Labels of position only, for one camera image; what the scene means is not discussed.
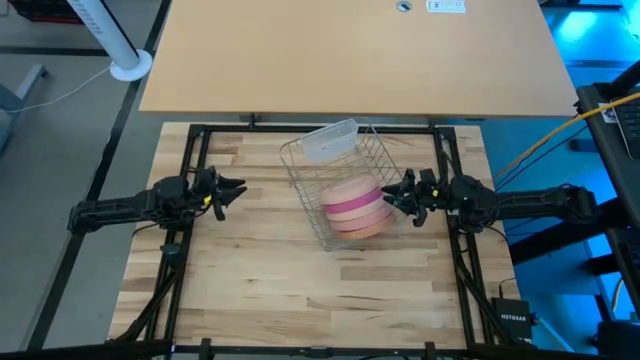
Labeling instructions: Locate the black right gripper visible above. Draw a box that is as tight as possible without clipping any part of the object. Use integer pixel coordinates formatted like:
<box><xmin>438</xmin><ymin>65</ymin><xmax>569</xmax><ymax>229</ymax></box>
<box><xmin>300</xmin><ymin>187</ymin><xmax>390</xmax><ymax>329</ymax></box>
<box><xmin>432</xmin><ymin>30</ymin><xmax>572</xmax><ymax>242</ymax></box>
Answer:
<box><xmin>380</xmin><ymin>168</ymin><xmax>454</xmax><ymax>229</ymax></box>

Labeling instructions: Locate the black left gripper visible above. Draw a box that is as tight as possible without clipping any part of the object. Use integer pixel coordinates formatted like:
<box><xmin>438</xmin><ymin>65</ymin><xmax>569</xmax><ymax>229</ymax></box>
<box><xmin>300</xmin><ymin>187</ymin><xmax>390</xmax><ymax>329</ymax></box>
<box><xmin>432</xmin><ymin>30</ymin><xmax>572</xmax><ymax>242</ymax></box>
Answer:
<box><xmin>187</xmin><ymin>165</ymin><xmax>249</xmax><ymax>223</ymax></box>

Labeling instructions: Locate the pale pink plate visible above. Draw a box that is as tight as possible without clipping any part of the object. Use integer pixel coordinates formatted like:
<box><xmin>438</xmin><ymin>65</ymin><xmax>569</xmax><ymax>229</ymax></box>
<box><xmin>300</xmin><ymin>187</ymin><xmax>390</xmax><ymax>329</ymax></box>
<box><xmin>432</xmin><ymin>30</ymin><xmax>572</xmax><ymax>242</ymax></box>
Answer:
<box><xmin>327</xmin><ymin>199</ymin><xmax>389</xmax><ymax>223</ymax></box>
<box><xmin>319</xmin><ymin>174</ymin><xmax>384</xmax><ymax>206</ymax></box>

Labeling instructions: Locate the rose pink plate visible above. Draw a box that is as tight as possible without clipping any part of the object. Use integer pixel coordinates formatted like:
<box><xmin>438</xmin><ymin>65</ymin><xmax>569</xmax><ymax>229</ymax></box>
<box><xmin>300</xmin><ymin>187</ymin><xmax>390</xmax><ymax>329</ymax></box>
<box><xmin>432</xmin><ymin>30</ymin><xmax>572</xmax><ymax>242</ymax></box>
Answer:
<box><xmin>330</xmin><ymin>207</ymin><xmax>394</xmax><ymax>232</ymax></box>

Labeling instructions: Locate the silver wire dish rack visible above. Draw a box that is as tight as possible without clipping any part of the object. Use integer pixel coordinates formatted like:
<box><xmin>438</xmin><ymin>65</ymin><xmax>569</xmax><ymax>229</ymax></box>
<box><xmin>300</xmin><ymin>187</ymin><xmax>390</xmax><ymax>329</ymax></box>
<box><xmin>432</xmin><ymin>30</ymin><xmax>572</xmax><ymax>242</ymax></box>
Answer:
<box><xmin>278</xmin><ymin>117</ymin><xmax>407</xmax><ymax>252</ymax></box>

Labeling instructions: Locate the clear plastic cutlery container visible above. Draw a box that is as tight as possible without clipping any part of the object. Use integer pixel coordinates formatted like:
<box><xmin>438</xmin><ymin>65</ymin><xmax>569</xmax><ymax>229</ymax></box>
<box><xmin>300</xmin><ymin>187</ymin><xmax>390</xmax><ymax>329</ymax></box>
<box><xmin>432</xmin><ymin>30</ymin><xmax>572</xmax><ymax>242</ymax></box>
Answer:
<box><xmin>299</xmin><ymin>118</ymin><xmax>360</xmax><ymax>164</ymax></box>

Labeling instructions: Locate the large tan wooden desk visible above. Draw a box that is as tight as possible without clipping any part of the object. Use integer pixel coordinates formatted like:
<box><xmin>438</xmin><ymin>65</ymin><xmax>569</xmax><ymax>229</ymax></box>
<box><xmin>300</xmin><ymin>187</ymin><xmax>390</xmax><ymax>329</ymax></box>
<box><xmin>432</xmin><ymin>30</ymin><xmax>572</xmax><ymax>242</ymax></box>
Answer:
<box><xmin>138</xmin><ymin>0</ymin><xmax>580</xmax><ymax>119</ymax></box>

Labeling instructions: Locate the white fan stand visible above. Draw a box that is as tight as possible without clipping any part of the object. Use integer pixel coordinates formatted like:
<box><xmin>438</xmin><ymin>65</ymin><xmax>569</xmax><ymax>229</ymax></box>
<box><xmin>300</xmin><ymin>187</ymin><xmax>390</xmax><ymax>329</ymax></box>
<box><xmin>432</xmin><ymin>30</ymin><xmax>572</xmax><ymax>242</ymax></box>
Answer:
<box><xmin>67</xmin><ymin>0</ymin><xmax>154</xmax><ymax>83</ymax></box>

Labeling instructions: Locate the white power strip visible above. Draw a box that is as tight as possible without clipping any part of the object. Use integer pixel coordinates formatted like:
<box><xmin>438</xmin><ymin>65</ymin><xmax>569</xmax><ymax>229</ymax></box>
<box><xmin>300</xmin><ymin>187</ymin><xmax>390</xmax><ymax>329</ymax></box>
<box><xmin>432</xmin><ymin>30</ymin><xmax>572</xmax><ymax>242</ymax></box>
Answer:
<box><xmin>425</xmin><ymin>0</ymin><xmax>467</xmax><ymax>15</ymax></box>

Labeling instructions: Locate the black equipment cart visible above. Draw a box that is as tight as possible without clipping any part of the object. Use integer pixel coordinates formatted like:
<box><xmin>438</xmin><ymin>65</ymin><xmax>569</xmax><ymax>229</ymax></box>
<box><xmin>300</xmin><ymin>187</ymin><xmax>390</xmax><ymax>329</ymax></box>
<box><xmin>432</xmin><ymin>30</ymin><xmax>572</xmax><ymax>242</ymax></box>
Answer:
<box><xmin>507</xmin><ymin>59</ymin><xmax>640</xmax><ymax>360</ymax></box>

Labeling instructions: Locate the black crossbeam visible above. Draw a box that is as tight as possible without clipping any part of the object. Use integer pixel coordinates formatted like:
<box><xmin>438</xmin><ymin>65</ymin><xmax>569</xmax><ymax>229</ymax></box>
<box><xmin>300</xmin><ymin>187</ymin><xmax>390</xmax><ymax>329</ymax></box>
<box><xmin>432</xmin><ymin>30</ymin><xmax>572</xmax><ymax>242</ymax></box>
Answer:
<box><xmin>0</xmin><ymin>339</ymin><xmax>640</xmax><ymax>360</ymax></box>

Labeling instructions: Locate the white cart label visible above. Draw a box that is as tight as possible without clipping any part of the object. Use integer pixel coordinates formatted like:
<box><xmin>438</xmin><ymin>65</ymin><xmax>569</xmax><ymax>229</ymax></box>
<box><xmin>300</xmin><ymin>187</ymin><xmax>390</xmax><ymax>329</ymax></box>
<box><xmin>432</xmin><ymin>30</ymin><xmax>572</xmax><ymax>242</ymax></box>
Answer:
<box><xmin>597</xmin><ymin>101</ymin><xmax>620</xmax><ymax>124</ymax></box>

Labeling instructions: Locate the grey furniture base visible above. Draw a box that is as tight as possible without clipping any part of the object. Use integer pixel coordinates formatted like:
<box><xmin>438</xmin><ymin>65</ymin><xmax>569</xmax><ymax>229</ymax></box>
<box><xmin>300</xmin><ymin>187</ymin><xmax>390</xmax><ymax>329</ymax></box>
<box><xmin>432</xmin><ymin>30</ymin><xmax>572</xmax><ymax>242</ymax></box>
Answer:
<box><xmin>0</xmin><ymin>63</ymin><xmax>51</xmax><ymax>157</ymax></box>

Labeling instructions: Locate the black laptop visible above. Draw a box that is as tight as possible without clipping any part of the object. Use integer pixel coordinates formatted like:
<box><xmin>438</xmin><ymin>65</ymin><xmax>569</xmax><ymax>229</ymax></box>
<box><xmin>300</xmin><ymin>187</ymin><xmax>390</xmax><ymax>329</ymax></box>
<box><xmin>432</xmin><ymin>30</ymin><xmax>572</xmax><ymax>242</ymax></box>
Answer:
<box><xmin>612</xmin><ymin>89</ymin><xmax>640</xmax><ymax>161</ymax></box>

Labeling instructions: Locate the black crate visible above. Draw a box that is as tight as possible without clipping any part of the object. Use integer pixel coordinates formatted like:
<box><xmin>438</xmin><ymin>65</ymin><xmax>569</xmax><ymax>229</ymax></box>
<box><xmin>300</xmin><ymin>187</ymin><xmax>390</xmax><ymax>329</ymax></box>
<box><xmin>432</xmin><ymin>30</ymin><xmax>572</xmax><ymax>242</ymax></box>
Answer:
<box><xmin>6</xmin><ymin>0</ymin><xmax>85</xmax><ymax>26</ymax></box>

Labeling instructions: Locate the black aluminium table frame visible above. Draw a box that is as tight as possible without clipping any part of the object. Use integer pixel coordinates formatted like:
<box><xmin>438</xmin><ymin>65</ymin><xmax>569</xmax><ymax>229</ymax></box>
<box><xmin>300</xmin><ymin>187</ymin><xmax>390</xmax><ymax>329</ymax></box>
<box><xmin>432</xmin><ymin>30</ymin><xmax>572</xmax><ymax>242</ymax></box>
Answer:
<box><xmin>106</xmin><ymin>113</ymin><xmax>506</xmax><ymax>351</ymax></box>

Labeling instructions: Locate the black switch power cable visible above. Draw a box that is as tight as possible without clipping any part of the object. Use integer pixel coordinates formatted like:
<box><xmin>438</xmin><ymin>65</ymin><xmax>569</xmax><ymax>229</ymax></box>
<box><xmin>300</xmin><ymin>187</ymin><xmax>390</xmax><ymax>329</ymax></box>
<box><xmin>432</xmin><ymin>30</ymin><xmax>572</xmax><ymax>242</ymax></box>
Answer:
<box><xmin>497</xmin><ymin>276</ymin><xmax>517</xmax><ymax>301</ymax></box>

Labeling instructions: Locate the yellow cable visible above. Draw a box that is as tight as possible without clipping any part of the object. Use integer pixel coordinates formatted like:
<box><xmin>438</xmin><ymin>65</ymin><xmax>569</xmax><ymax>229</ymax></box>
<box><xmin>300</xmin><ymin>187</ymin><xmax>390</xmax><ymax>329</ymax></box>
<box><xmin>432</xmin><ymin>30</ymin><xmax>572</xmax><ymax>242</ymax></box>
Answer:
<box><xmin>494</xmin><ymin>91</ymin><xmax>640</xmax><ymax>179</ymax></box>

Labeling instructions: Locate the black Netgear network switch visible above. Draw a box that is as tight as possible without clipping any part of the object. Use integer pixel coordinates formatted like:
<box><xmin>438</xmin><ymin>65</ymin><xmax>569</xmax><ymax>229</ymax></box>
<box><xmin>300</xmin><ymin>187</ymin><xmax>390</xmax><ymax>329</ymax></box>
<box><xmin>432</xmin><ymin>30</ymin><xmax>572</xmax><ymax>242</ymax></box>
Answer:
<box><xmin>489</xmin><ymin>296</ymin><xmax>534</xmax><ymax>342</ymax></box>

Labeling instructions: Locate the thin blue cable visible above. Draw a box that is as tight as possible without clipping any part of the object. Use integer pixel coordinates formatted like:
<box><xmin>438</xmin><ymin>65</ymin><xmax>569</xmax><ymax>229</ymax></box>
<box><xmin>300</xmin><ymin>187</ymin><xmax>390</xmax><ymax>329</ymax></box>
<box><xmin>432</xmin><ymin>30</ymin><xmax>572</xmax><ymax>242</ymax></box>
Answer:
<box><xmin>494</xmin><ymin>124</ymin><xmax>590</xmax><ymax>194</ymax></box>

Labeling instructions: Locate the white fan cable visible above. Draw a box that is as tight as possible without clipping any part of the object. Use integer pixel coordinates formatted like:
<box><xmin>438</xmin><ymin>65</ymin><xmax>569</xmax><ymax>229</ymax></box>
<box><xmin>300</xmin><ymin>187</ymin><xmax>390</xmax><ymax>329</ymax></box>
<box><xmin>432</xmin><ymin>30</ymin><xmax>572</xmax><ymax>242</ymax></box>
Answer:
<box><xmin>5</xmin><ymin>65</ymin><xmax>113</xmax><ymax>115</ymax></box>

